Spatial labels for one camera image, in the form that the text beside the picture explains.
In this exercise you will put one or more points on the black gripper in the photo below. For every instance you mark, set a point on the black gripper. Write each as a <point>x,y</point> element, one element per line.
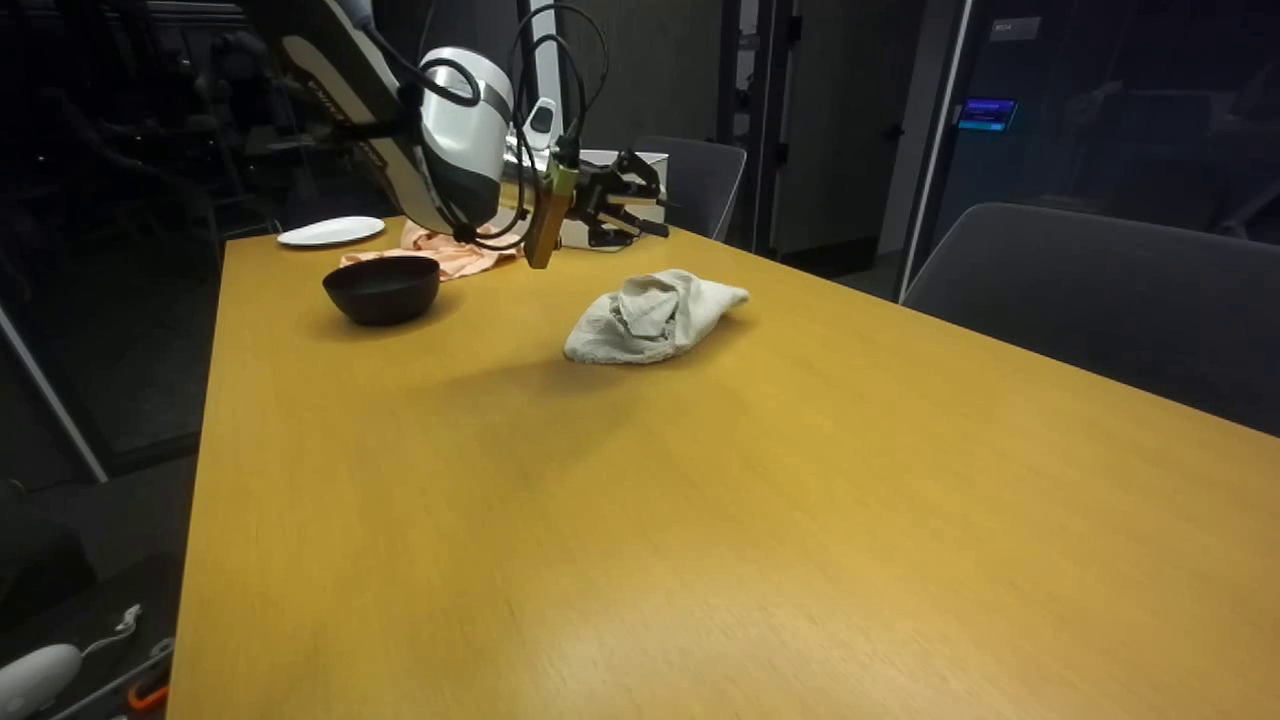
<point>602,201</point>

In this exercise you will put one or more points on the white kitchen towel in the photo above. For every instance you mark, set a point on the white kitchen towel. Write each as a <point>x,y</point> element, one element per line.
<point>654,317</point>

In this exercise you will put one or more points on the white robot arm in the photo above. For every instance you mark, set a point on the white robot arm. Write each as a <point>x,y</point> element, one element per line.
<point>467,125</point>

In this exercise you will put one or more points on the grey chair with narrow backrest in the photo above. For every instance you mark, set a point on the grey chair with narrow backrest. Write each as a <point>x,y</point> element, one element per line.
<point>704,182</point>

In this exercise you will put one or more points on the pink crumpled cloth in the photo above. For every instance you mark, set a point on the pink crumpled cloth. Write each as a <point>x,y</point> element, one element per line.
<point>460,254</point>

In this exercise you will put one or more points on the black bowl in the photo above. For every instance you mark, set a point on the black bowl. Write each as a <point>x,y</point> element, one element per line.
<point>381,290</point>

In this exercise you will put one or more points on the white round plate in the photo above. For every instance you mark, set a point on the white round plate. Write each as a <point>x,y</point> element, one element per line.
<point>331,230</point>

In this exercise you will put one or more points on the blue glowing screen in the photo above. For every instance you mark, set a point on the blue glowing screen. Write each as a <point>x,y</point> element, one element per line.
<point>986,112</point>

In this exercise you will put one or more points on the grey chair with wide backrest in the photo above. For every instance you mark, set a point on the grey chair with wide backrest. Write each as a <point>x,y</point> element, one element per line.
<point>1105,300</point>

